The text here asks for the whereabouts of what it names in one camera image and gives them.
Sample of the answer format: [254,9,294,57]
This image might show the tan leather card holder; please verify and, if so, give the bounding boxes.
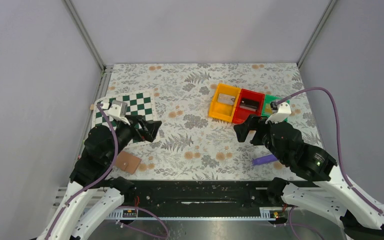
[115,151,142,175]

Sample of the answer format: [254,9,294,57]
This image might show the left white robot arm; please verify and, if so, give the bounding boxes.
[37,115,162,240]

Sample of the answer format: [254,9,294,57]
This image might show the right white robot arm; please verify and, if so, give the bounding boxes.
[233,115,384,240]

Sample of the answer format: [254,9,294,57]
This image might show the black card in red bin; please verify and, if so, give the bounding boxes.
[239,98,260,111]

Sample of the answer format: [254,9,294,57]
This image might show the red plastic bin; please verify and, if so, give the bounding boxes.
[232,88,265,124]

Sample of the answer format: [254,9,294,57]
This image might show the green plastic bin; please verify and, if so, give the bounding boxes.
[261,95,280,121]

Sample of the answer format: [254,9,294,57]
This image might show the green white chessboard mat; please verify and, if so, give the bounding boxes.
[91,89,158,148]

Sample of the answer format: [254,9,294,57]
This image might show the purple marker pen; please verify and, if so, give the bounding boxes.
[252,154,278,166]

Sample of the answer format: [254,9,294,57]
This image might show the yellow plastic bin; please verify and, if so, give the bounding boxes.
[208,83,241,123]

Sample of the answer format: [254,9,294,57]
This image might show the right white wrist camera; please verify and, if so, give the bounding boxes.
[265,101,292,124]

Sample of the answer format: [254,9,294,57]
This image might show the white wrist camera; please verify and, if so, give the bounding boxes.
[265,101,292,124]
[102,100,130,125]

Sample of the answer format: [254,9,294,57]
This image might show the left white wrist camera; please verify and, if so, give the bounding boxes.
[102,100,130,125]

